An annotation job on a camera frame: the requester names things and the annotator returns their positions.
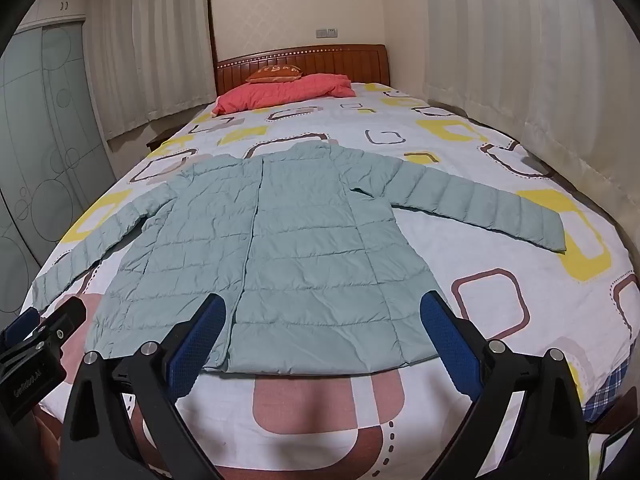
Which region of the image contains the blue plaid mattress cover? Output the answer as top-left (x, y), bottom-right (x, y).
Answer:
top-left (582, 360), bottom-right (630, 423)

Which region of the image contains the light green quilted jacket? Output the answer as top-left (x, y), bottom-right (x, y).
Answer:
top-left (31, 141), bottom-right (567, 375)

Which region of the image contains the white patterned bed sheet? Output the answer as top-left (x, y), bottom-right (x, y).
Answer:
top-left (30, 81), bottom-right (640, 480)

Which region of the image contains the white curtain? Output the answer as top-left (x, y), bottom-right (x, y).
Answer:
top-left (422, 0), bottom-right (640, 271)
top-left (82, 0), bottom-right (217, 143)

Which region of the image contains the orange embroidered cushion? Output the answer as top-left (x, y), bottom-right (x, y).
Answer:
top-left (247, 64), bottom-right (303, 84)

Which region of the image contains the wooden bed headboard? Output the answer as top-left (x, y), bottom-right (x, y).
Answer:
top-left (215, 44), bottom-right (391, 97)

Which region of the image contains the frosted glass wardrobe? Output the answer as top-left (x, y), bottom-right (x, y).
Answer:
top-left (0, 0), bottom-right (118, 306)

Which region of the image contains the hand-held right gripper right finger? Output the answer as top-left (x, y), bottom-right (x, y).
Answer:
top-left (420, 290), bottom-right (590, 480)

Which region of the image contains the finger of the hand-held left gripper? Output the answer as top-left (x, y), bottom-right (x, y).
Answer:
top-left (42, 296), bottom-right (87, 342)
top-left (0, 308), bottom-right (43, 348)

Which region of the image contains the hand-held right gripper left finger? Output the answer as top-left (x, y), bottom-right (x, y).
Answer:
top-left (59, 292), bottom-right (227, 480)

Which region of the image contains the red pillow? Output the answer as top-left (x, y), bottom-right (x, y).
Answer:
top-left (212, 73), bottom-right (357, 116)

